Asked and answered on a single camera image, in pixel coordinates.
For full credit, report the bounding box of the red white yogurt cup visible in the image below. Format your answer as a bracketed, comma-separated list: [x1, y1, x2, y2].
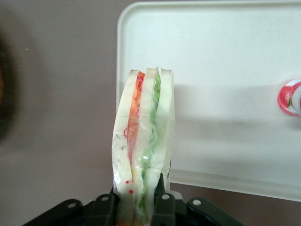
[277, 79, 301, 118]

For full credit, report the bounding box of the triangle sandwich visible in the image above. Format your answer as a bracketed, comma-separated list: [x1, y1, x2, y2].
[111, 66, 176, 226]

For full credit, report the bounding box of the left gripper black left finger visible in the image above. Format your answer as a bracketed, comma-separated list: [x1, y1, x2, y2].
[82, 186, 121, 226]

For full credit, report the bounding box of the beige plastic tray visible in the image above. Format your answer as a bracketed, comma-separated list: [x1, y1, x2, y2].
[116, 1, 301, 202]

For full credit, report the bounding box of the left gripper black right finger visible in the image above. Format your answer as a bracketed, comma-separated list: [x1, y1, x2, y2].
[150, 172, 187, 226]

